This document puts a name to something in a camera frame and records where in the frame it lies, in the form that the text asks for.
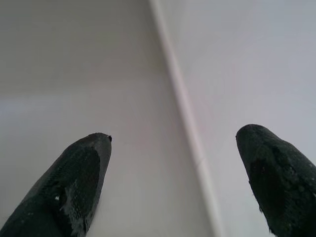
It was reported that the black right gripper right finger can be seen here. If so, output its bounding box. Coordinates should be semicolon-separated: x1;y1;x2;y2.
236;123;316;237

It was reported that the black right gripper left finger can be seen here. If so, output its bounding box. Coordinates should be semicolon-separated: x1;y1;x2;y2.
0;133;113;237

